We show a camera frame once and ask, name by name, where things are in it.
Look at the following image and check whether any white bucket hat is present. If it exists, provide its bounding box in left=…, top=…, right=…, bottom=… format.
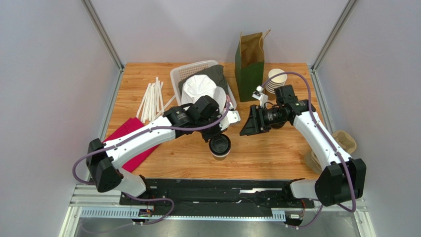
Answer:
left=181, top=75, right=226, bottom=111

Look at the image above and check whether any bundle of white straws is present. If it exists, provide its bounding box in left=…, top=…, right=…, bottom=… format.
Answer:
left=136, top=77, right=176, bottom=123

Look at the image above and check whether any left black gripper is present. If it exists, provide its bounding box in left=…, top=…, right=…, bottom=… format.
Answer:
left=196, top=112, right=228, bottom=144

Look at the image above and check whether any red cloth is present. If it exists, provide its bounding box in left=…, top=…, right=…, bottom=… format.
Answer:
left=103, top=118, right=158, bottom=172

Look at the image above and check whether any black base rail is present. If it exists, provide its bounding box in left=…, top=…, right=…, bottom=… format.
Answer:
left=119, top=179, right=315, bottom=226

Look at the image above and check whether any pink cloth in basket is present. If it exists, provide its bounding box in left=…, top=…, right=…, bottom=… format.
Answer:
left=226, top=95, right=234, bottom=110

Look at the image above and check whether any green paper bag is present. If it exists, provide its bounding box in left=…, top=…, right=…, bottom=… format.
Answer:
left=235, top=30, right=270, bottom=102

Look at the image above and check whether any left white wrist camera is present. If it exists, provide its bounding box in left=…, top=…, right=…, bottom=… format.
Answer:
left=219, top=110, right=241, bottom=131

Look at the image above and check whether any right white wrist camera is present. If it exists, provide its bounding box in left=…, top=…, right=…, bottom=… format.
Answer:
left=252, top=85, right=268, bottom=107

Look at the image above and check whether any stack of paper cups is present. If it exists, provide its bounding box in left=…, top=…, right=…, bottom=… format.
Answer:
left=264, top=69, right=288, bottom=100

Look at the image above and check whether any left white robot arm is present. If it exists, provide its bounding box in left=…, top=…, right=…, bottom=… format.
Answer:
left=81, top=95, right=233, bottom=197

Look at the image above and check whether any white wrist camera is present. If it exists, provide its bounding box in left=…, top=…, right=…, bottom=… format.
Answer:
left=219, top=110, right=241, bottom=131
left=252, top=85, right=268, bottom=107

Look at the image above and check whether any brown paper coffee cup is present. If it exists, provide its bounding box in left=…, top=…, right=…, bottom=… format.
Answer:
left=211, top=151, right=230, bottom=161

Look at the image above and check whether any white plastic basket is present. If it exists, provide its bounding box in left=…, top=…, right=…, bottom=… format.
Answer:
left=170, top=60, right=237, bottom=108

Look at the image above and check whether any stack of black lids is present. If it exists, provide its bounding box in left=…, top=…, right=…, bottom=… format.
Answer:
left=271, top=121, right=286, bottom=129

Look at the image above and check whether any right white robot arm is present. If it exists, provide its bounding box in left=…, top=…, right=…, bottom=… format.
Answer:
left=240, top=85, right=367, bottom=206

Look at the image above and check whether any beige cup carrier tray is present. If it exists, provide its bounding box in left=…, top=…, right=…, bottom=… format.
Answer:
left=304, top=130, right=357, bottom=174

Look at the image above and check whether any olive green cloth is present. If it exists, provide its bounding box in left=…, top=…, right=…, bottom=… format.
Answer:
left=178, top=64, right=229, bottom=94

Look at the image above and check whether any black cup lid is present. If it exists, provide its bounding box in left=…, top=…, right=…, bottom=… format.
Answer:
left=209, top=134, right=231, bottom=153

